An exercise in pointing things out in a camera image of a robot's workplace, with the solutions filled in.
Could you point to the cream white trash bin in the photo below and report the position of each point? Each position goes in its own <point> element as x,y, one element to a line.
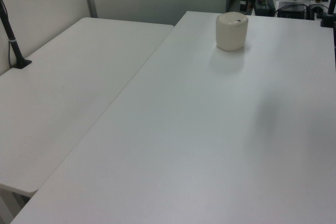
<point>231,32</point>

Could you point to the dark green device case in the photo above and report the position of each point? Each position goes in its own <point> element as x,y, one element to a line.
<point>264,5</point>

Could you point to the black pole clamp base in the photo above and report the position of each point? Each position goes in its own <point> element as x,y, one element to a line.
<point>22,63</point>

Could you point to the black electronics box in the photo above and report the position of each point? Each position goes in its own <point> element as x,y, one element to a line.
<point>291,10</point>

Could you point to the black camera stand pole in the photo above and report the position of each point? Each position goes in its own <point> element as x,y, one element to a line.
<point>10,32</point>

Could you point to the black table clamp mount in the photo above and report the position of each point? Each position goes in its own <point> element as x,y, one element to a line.
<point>328,19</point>

